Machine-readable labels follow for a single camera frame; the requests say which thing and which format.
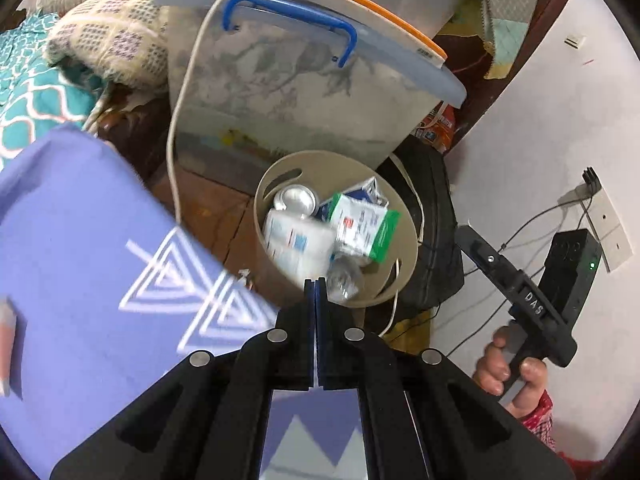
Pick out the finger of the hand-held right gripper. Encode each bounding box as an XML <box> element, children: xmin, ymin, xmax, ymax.
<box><xmin>456</xmin><ymin>225</ymin><xmax>523</xmax><ymax>293</ymax></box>

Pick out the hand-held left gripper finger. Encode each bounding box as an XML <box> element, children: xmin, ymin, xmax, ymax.
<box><xmin>50</xmin><ymin>277</ymin><xmax>317</xmax><ymax>480</ymax></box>
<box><xmin>318</xmin><ymin>277</ymin><xmax>576</xmax><ymax>480</ymax></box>

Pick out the clear plastic packaging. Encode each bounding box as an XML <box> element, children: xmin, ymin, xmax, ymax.
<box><xmin>326</xmin><ymin>255</ymin><xmax>368</xmax><ymax>303</ymax></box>

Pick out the white plastic bottle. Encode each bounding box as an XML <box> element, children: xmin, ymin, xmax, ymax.
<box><xmin>262</xmin><ymin>207</ymin><xmax>336</xmax><ymax>281</ymax></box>

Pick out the beige round bin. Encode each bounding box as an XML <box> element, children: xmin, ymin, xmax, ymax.
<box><xmin>254</xmin><ymin>150</ymin><xmax>420</xmax><ymax>308</ymax></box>

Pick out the white green tissue pack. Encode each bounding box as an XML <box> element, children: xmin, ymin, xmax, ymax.
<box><xmin>327</xmin><ymin>194</ymin><xmax>402</xmax><ymax>265</ymax></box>

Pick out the silver metal can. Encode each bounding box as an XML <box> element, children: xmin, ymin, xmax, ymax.
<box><xmin>272</xmin><ymin>185</ymin><xmax>321</xmax><ymax>220</ymax></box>

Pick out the blue carton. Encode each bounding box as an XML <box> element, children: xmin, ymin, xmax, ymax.
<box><xmin>320</xmin><ymin>176</ymin><xmax>390</xmax><ymax>218</ymax></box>

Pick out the person's right forearm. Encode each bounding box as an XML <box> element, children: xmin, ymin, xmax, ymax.
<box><xmin>520</xmin><ymin>391</ymin><xmax>558</xmax><ymax>456</ymax></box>

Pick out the person's right hand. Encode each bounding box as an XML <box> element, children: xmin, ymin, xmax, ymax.
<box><xmin>472</xmin><ymin>325</ymin><xmax>549</xmax><ymax>418</ymax></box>

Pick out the black bag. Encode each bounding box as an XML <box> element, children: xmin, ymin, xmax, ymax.
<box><xmin>377</xmin><ymin>144</ymin><xmax>465</xmax><ymax>311</ymax></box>

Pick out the orange snack packet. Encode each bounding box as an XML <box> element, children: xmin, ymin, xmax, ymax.
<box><xmin>417</xmin><ymin>102</ymin><xmax>458</xmax><ymax>155</ymax></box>

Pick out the clear plastic storage box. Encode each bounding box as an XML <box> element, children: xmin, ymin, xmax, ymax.
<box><xmin>152</xmin><ymin>0</ymin><xmax>468</xmax><ymax>171</ymax></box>

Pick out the yellow green patchwork quilt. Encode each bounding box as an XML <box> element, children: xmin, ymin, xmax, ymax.
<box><xmin>440</xmin><ymin>0</ymin><xmax>547</xmax><ymax>81</ymax></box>

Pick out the blue printed blanket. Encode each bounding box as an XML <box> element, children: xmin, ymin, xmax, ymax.
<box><xmin>0</xmin><ymin>122</ymin><xmax>361</xmax><ymax>480</ymax></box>

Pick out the white orange tube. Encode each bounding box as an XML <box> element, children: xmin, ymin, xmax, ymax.
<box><xmin>0</xmin><ymin>300</ymin><xmax>22</xmax><ymax>397</ymax></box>

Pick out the cream patterned folded quilt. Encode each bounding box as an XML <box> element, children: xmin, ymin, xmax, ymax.
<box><xmin>45</xmin><ymin>0</ymin><xmax>201</xmax><ymax>86</ymax></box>

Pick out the teal patterned bedsheet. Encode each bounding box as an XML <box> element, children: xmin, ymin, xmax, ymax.
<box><xmin>0</xmin><ymin>12</ymin><xmax>108</xmax><ymax>158</ymax></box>

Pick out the black cable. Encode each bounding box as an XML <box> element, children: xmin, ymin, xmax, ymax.
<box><xmin>462</xmin><ymin>192</ymin><xmax>588</xmax><ymax>281</ymax></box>

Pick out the white wall socket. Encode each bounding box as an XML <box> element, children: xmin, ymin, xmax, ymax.
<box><xmin>580</xmin><ymin>166</ymin><xmax>630</xmax><ymax>275</ymax></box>

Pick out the white cable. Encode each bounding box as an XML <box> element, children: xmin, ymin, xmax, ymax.
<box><xmin>166</xmin><ymin>0</ymin><xmax>288</xmax><ymax>223</ymax></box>

